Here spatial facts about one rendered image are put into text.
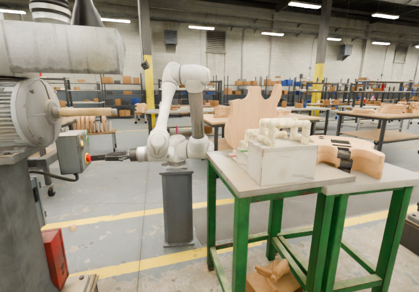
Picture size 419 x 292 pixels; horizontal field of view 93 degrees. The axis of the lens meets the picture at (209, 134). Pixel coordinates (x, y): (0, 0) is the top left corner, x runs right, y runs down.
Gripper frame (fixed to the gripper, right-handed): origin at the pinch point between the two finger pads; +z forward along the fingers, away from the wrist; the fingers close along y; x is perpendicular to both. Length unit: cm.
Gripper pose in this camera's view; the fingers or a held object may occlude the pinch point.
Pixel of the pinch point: (98, 157)
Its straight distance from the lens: 126.2
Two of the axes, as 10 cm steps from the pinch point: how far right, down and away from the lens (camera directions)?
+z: -9.6, 0.6, -2.6
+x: 0.0, -9.8, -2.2
